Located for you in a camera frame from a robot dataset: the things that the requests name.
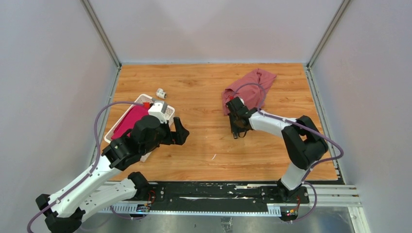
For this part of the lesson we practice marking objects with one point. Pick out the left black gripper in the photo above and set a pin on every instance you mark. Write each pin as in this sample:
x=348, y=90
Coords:
x=181, y=133

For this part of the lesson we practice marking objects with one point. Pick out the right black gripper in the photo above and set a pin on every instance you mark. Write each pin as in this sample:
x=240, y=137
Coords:
x=234, y=129

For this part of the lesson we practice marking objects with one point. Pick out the white pipe elbow fitting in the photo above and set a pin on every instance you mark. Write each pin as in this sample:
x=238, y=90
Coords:
x=160, y=93

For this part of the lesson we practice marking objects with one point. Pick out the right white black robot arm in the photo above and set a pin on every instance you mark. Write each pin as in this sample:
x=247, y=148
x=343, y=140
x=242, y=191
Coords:
x=303, y=142

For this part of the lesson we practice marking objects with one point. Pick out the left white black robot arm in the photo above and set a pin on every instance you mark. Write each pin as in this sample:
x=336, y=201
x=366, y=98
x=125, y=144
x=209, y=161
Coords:
x=67, y=209

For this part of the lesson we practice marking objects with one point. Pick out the dusty pink cloth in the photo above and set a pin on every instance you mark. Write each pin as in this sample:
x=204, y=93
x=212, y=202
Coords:
x=252, y=88

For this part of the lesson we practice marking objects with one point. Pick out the magenta cloth in basket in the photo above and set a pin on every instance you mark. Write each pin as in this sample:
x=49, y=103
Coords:
x=129, y=120

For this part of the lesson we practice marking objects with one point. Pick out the white plastic basket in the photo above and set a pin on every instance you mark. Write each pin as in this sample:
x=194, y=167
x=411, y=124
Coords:
x=144, y=130

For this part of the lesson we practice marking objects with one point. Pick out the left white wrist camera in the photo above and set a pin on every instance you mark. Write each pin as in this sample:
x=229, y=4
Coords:
x=158, y=109

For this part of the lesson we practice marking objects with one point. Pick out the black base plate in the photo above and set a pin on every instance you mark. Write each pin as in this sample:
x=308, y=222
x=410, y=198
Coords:
x=217, y=197

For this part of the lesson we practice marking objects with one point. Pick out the aluminium frame rail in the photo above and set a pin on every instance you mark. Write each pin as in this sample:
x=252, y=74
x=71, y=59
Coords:
x=320, y=195

